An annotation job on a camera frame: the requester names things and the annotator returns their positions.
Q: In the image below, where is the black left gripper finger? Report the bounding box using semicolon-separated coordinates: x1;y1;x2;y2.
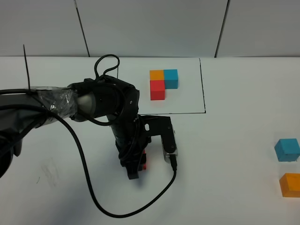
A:
126;164;139;180

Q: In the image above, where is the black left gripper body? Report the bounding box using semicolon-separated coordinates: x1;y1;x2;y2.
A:
111;114;150;172

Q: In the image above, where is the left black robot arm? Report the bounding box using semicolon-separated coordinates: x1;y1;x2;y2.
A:
0;76;149;180

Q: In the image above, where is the template red cube block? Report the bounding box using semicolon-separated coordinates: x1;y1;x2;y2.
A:
150;80;165;101

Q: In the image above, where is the template orange cube block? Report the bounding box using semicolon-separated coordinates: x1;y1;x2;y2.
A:
150;70;164;81

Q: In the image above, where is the template blue cube block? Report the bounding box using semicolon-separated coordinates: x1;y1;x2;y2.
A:
164;69;179;89

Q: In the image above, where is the loose blue cube block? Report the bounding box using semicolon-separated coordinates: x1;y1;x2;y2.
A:
274;138;300;162

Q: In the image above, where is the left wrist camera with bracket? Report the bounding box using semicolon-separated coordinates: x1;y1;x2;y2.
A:
141;115;178;170

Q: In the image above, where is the black left camera cable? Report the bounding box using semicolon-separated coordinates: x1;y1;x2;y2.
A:
0;104;178;218

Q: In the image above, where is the black cable tie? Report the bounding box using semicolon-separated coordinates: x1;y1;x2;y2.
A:
23;44;31;92

